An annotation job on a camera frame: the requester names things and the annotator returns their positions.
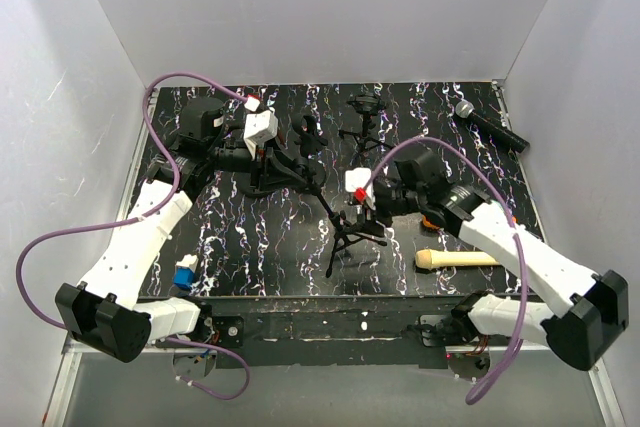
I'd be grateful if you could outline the black marble pattern mat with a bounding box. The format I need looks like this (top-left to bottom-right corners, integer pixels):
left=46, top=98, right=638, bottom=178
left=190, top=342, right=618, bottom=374
left=141, top=82, right=540, bottom=297

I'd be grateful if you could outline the black round-base stand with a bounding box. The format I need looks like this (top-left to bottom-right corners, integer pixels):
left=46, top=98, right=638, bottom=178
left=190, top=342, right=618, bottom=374
left=291, top=114, right=328, bottom=188

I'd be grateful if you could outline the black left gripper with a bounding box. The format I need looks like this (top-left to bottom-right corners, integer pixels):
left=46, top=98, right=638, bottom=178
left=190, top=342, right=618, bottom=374
left=209, top=138, right=307, bottom=193

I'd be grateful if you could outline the black silver-head microphone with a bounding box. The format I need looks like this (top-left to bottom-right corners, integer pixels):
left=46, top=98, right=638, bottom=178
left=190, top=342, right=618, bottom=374
left=454, top=100, right=530, bottom=153

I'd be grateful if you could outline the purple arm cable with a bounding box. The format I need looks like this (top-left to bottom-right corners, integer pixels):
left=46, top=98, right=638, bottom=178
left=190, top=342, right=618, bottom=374
left=15, top=71, right=261, bottom=401
left=369, top=135, right=527, bottom=406

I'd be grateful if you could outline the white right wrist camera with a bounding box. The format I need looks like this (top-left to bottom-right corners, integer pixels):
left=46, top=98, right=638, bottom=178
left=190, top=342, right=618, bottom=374
left=345, top=167, right=375, bottom=209

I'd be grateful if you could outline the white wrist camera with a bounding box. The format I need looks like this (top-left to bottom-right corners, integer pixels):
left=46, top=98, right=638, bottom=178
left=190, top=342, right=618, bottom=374
left=243, top=96, right=279, bottom=159
left=345, top=167, right=375, bottom=209

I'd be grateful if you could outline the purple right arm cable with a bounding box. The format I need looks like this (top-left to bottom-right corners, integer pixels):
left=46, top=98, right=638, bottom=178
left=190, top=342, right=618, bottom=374
left=369, top=135, right=527, bottom=406

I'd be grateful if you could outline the black tripod microphone stand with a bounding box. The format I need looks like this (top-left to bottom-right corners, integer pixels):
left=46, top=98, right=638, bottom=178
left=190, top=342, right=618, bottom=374
left=338, top=94, right=393, bottom=155

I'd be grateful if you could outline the blue white cube toy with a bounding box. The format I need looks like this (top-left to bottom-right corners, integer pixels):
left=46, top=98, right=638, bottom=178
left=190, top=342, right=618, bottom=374
left=173, top=254, right=198, bottom=291

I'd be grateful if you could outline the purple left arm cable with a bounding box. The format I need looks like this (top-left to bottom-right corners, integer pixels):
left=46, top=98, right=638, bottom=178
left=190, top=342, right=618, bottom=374
left=15, top=71, right=261, bottom=401

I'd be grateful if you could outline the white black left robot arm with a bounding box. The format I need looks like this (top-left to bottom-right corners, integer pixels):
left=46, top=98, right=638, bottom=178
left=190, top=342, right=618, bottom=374
left=55, top=97, right=302, bottom=363

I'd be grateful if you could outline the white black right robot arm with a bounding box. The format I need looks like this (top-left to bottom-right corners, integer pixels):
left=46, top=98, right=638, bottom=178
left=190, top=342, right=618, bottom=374
left=345, top=150, right=629, bottom=371

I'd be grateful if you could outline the beige microphone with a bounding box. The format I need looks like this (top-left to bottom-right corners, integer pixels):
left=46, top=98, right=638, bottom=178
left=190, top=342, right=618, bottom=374
left=415, top=249, right=499, bottom=270

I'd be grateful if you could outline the orange microphone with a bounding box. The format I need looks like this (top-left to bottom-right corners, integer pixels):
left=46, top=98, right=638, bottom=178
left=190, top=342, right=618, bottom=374
left=422, top=216, right=440, bottom=231

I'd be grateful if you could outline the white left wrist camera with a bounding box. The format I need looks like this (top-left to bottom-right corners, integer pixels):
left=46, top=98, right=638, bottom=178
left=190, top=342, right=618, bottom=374
left=243, top=96, right=279, bottom=159

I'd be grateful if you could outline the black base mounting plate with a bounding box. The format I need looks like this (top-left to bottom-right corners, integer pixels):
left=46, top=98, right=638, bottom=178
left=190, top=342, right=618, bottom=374
left=155, top=295, right=514, bottom=371

